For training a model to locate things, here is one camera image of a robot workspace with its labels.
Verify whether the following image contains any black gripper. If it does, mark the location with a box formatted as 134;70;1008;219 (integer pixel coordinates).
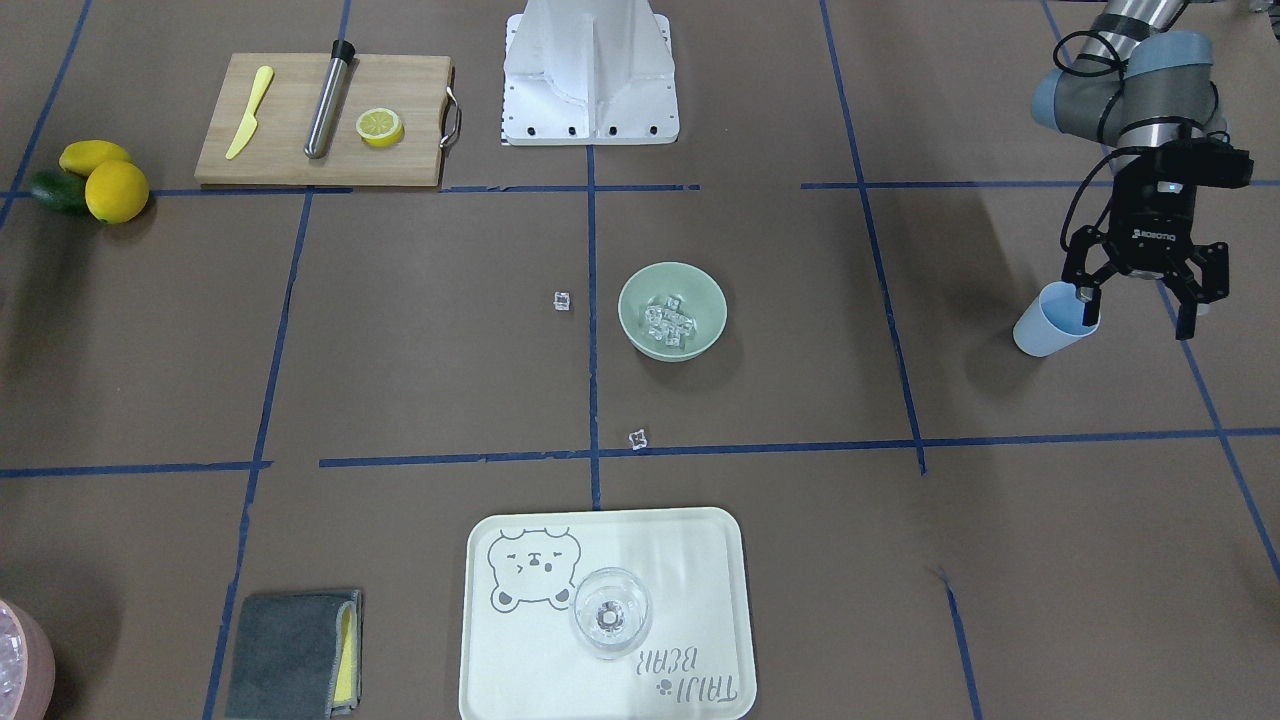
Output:
1061;160;1230;341

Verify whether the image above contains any green lime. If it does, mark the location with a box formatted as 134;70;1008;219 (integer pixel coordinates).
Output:
29;170;90;217

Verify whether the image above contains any yellow lemon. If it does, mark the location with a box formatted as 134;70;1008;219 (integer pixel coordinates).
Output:
58;138;132;178
84;160;150;225

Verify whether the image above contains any clear wine glass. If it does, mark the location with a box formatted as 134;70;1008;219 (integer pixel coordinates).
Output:
571;568;654;661

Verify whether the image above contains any light blue plastic cup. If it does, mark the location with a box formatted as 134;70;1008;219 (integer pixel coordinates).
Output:
1012;281;1100;357

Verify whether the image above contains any steel muddler black cap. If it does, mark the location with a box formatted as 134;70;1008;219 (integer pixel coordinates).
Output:
303;38;356;160

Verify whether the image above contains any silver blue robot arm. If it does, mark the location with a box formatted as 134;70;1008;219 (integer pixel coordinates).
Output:
1030;1;1254;341

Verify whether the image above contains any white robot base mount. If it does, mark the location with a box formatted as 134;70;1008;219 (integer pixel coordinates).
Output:
500;1;681;147

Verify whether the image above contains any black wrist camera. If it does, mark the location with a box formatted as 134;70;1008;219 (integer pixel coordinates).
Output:
1153;137;1254;190

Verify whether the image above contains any grey folded cloth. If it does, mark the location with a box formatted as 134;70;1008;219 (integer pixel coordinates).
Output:
224;588;364;719

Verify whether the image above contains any wooden cutting board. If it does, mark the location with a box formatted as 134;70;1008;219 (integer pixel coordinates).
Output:
195;53;457;190

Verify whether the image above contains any lemon half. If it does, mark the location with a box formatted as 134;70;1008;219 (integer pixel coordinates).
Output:
355;108;404;149

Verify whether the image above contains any cream bear tray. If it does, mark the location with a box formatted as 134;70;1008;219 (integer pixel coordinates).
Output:
458;507;758;719

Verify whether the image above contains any yellow plastic knife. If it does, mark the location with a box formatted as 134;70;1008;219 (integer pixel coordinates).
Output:
224;65;275;161

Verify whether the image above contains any green ceramic bowl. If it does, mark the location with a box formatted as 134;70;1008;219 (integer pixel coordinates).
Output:
617;261;728;363

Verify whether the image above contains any pink bowl with ice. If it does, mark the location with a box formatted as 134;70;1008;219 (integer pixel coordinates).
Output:
1;600;56;719

